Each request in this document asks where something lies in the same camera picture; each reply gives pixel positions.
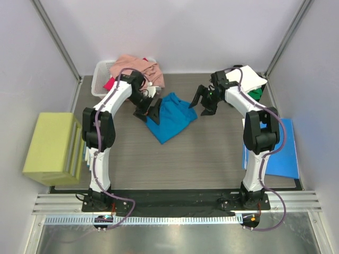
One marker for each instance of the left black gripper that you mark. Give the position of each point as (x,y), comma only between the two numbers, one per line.
(154,112)

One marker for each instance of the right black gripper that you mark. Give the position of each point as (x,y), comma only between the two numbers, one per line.
(209,109)

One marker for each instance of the blue t shirt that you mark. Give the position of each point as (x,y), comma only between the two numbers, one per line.
(174,116)

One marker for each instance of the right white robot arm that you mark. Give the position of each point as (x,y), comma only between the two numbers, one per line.
(261,129)

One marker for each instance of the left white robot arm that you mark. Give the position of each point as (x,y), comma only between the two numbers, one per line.
(99,133)

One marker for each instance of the black folded t shirt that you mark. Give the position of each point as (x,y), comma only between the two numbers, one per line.
(260,74)

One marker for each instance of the white folded t shirt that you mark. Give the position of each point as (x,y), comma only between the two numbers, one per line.
(249,81)

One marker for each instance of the green folded t shirt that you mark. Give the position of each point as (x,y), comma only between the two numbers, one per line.
(256,94)

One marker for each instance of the red t shirt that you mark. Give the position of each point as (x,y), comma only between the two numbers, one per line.
(108,83)

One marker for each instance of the pink t shirt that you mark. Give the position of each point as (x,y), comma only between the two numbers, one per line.
(150,69)

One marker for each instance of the white plastic basket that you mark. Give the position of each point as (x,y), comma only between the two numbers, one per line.
(100,78)

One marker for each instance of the white marker pens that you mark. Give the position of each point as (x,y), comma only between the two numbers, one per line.
(87,157)

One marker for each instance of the blue folder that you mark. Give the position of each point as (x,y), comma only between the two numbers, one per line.
(285,163)

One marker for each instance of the yellow green box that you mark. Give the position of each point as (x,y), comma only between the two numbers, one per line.
(56,150)

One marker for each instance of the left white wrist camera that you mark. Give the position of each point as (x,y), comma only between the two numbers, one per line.
(152,90)

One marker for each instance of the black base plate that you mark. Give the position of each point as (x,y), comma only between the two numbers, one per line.
(129,196)

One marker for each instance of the white slotted cable duct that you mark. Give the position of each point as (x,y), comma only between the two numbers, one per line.
(105,219)

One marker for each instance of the aluminium rail frame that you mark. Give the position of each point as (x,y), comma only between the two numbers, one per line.
(153,205)

